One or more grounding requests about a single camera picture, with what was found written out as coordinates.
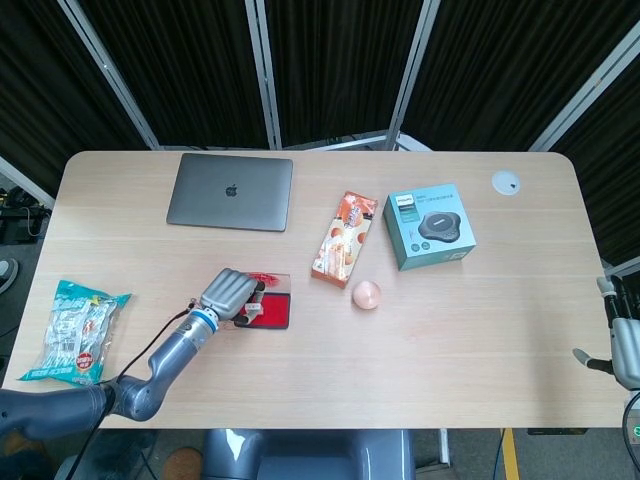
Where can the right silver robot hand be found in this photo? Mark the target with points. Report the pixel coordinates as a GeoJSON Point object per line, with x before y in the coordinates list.
{"type": "Point", "coordinates": [620, 340]}

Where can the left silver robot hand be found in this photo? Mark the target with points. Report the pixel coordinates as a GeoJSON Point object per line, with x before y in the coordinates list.
{"type": "Point", "coordinates": [231, 295]}

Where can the white red stamp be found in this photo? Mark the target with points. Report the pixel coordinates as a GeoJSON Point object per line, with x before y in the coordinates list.
{"type": "Point", "coordinates": [254, 306]}

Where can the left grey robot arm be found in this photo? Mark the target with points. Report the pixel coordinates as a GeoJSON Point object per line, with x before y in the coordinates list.
{"type": "Point", "coordinates": [150, 365]}

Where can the red ink pad case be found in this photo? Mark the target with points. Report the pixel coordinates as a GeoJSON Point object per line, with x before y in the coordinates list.
{"type": "Point", "coordinates": [272, 305]}

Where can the grey apple laptop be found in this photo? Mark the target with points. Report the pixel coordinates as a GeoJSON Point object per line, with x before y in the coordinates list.
{"type": "Point", "coordinates": [231, 192]}

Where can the orange egg roll snack box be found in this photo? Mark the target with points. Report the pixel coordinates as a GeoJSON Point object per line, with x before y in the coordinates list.
{"type": "Point", "coordinates": [344, 240]}

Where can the pink round ball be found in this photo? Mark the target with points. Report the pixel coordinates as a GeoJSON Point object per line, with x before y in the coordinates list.
{"type": "Point", "coordinates": [367, 295]}

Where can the teal snack bag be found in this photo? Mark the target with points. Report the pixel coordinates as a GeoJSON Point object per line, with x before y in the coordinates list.
{"type": "Point", "coordinates": [75, 335]}

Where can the grey robot torso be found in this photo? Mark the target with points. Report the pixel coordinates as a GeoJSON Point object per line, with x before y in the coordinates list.
{"type": "Point", "coordinates": [310, 452]}

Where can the white round desk grommet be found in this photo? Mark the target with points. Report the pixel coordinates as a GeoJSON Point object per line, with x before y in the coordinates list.
{"type": "Point", "coordinates": [506, 182]}

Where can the teal speaker product box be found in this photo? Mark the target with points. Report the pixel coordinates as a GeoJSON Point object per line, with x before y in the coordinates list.
{"type": "Point", "coordinates": [429, 225]}

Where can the folding screen partition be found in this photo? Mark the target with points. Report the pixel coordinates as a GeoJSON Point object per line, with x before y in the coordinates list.
{"type": "Point", "coordinates": [320, 70]}

